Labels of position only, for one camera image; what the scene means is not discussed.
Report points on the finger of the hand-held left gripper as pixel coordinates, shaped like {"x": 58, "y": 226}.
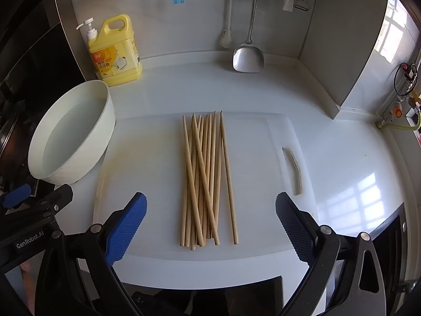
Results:
{"x": 16, "y": 197}
{"x": 61, "y": 196}

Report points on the pile of wooden chopsticks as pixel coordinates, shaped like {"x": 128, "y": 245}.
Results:
{"x": 204, "y": 204}

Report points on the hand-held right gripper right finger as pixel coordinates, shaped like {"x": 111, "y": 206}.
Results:
{"x": 296, "y": 227}

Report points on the white plastic basin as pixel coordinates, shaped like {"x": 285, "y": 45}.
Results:
{"x": 102, "y": 105}

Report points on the metal spatula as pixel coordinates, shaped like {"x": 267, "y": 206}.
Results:
{"x": 248, "y": 59}

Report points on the yellow dish detergent bottle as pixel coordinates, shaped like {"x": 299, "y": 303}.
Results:
{"x": 115, "y": 59}

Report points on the window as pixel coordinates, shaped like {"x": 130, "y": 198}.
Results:
{"x": 394, "y": 33}

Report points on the gas valve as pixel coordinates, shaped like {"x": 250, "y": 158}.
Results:
{"x": 394, "y": 110}

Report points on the white dish brush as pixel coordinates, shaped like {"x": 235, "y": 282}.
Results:
{"x": 226, "y": 39}

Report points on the white cutting board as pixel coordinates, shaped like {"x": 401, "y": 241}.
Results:
{"x": 148, "y": 158}

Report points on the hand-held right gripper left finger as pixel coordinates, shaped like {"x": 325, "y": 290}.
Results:
{"x": 126, "y": 227}

